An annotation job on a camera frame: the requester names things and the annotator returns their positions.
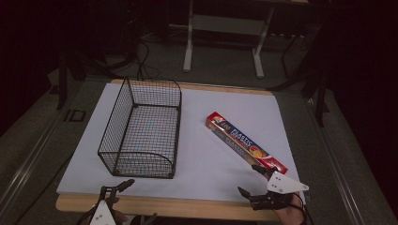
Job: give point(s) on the person's left hand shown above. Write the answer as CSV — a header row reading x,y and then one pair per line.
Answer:
x,y
119,215

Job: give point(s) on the black metal stand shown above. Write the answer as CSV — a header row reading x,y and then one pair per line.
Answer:
x,y
62,84
319,93

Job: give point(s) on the red and blue plastic wrap box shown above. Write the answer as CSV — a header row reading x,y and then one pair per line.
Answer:
x,y
241,142

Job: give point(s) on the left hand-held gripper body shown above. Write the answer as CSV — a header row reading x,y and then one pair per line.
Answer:
x,y
102,215

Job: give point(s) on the black rectangular floor bracket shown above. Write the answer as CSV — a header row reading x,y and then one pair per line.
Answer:
x,y
75,115

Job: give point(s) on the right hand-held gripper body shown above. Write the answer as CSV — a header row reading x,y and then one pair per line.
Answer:
x,y
283,185

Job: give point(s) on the white metal table frame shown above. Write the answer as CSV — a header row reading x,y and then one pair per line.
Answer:
x,y
259,56

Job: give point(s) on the white table mat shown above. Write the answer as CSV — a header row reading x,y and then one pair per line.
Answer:
x,y
206,168

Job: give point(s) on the person's right hand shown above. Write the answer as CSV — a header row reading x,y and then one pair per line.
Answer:
x,y
289,214

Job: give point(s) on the grey metal floor rail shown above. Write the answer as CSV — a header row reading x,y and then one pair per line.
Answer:
x,y
28,170
338,165

